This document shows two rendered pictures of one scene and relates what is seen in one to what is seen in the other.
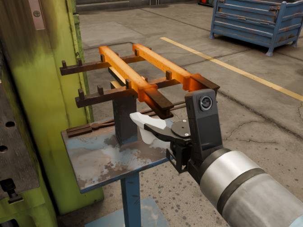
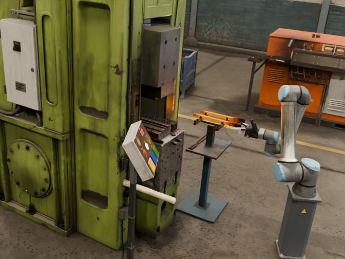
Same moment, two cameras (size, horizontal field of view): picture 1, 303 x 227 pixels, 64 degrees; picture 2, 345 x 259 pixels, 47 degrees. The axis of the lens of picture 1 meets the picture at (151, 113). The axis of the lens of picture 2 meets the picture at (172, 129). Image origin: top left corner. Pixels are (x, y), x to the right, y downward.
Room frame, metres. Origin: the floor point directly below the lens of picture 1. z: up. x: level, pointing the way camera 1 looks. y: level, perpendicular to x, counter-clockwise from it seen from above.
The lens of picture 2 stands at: (-1.78, 2.36, 2.24)
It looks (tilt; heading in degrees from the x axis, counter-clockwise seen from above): 23 degrees down; 323
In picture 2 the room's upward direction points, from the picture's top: 4 degrees clockwise
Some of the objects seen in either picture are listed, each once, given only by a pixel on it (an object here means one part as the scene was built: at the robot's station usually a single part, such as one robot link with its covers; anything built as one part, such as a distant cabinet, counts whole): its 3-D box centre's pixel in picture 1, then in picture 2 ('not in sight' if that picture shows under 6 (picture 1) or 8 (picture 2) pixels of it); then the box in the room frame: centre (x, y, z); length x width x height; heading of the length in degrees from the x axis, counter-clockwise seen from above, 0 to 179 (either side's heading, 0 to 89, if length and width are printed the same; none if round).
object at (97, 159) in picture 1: (126, 139); (209, 146); (0.66, 0.09, 0.66); 0.40 x 0.30 x 0.02; 117
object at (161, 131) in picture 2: not in sight; (142, 126); (0.75, 0.76, 0.96); 0.42 x 0.20 x 0.09; 26
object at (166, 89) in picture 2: not in sight; (144, 84); (0.75, 0.76, 1.32); 0.42 x 0.20 x 0.10; 26
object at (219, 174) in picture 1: (231, 179); (261, 133); (0.26, -0.12, 0.92); 0.10 x 0.05 x 0.09; 117
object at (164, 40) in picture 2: not in sight; (148, 51); (0.77, 0.72, 1.56); 0.42 x 0.39 x 0.40; 26
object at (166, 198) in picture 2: not in sight; (149, 191); (0.33, 0.94, 0.62); 0.44 x 0.05 x 0.05; 26
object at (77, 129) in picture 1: (144, 114); (204, 137); (0.80, 0.03, 0.68); 0.60 x 0.04 x 0.01; 115
